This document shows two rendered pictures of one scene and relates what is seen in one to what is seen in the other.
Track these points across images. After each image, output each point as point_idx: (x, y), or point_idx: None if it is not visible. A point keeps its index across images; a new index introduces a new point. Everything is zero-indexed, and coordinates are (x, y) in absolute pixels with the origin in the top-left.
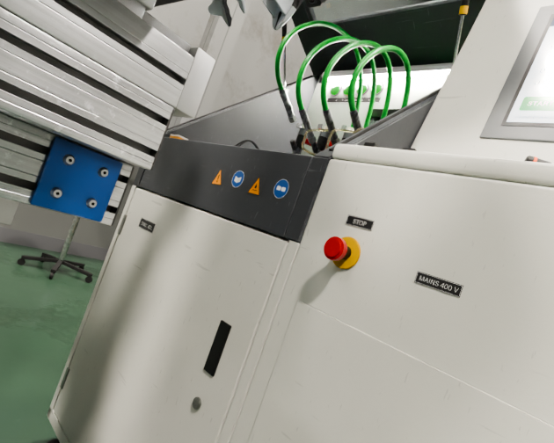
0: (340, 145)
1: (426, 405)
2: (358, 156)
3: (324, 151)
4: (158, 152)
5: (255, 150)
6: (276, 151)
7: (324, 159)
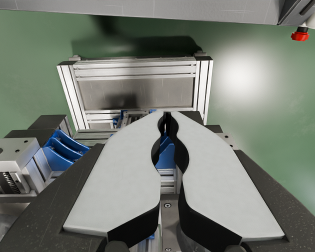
0: None
1: None
2: None
3: (293, 15)
4: (221, 129)
5: (180, 19)
6: (218, 21)
7: (294, 26)
